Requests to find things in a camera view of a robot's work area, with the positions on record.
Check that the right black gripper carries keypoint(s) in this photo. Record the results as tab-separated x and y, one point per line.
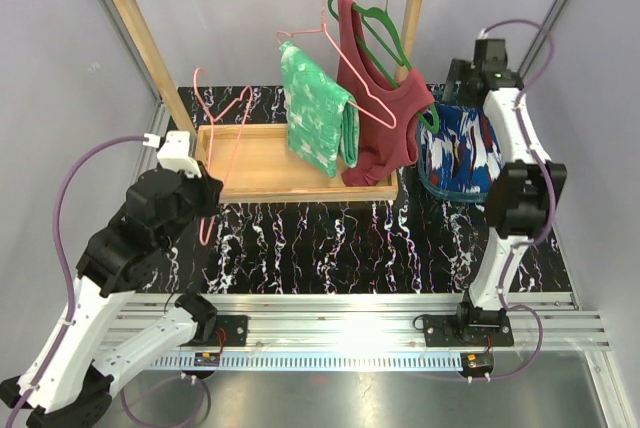
459	71

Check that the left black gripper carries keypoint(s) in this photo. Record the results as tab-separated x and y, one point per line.
211	188

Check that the blue patterned trousers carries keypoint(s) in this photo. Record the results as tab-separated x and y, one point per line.
465	148

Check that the green white patterned trousers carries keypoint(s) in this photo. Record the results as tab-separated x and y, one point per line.
322	122

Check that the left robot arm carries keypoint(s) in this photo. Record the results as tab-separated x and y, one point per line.
69	384

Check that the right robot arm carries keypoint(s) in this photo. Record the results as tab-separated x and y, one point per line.
521	202

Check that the blue transparent plastic bin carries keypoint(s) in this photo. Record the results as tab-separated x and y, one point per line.
450	188

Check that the maroon tank top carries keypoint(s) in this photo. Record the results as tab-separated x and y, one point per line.
381	150

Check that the wooden clothes rack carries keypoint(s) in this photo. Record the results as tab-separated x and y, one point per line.
253	155

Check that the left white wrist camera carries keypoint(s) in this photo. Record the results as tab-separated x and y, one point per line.
176	152

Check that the aluminium mounting rail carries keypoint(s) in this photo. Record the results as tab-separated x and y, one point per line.
359	332

